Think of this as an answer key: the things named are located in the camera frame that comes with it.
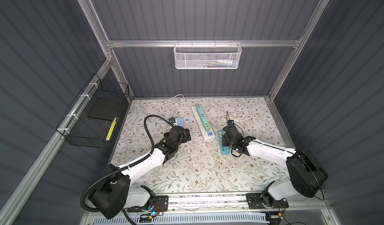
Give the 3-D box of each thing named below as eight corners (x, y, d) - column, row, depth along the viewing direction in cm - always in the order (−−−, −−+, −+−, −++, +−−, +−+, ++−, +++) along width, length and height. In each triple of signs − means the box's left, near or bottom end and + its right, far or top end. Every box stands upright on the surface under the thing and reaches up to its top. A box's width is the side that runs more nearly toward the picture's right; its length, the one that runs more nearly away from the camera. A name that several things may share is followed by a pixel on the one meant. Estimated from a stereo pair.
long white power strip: (205, 142, 98) (206, 136, 92) (191, 111, 115) (190, 104, 109) (214, 139, 99) (215, 133, 94) (198, 108, 116) (198, 102, 111)
